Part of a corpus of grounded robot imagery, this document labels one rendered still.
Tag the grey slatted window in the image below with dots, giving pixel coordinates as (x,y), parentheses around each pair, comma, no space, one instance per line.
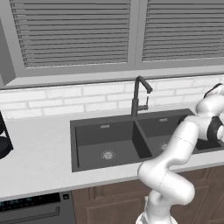
(110,35)

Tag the grey dishwasher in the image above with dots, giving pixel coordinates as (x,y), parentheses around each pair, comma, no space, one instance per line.
(32,208)

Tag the dark grey double sink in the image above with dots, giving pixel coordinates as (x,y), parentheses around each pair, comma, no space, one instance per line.
(108,143)

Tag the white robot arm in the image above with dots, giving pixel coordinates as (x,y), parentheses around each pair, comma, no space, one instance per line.
(163,172)

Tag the brown wooden cupboard door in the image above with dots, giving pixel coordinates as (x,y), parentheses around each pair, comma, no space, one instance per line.
(207,192)
(116,204)

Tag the black sink tap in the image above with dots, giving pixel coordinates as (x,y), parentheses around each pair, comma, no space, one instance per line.
(136,99)

